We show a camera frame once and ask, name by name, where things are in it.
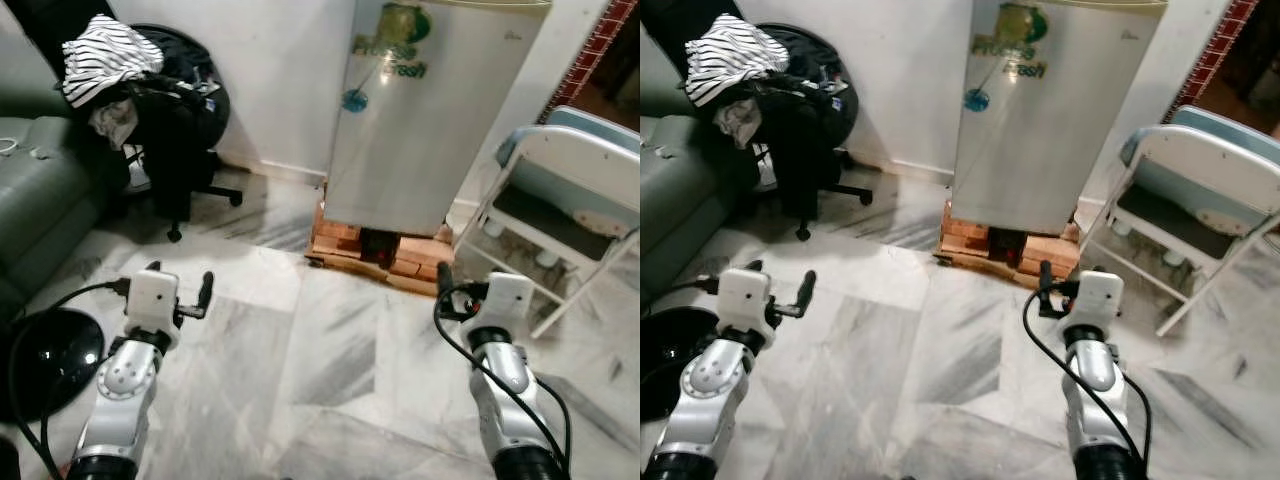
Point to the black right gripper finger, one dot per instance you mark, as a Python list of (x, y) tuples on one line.
[(445, 278), (1045, 276)]

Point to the small silver fridge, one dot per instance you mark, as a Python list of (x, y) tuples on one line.
[(1050, 130), (430, 130)]

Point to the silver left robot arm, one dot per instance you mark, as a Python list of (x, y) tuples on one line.
[(125, 380), (710, 380)]

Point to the brick and wood fridge base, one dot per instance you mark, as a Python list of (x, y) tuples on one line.
[(965, 240), (335, 240)]

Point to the dark green sofa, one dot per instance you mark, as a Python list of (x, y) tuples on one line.
[(680, 200), (40, 200)]

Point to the black jacket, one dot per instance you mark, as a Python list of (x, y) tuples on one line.
[(795, 150), (165, 150)]

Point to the glossy black round base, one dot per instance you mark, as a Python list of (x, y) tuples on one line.
[(670, 360), (50, 360)]

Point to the grey crumpled cloth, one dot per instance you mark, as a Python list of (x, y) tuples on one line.
[(115, 122), (738, 122)]

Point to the black office chair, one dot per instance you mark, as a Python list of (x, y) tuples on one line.
[(215, 120), (838, 110)]

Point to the white blue folding chair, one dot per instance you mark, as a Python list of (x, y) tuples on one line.
[(1200, 150), (570, 150)]

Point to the black white striped cloth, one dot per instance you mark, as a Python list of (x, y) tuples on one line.
[(105, 60), (730, 60)]

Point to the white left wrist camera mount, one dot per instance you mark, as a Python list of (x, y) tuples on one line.
[(152, 295), (745, 295)]

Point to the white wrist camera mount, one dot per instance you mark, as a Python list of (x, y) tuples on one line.
[(745, 295), (508, 298), (1100, 298), (152, 295)]

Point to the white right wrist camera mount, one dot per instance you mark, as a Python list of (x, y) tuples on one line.
[(508, 298), (1100, 298)]

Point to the red tiled wall strip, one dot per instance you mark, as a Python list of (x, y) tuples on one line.
[(590, 50), (1215, 50)]

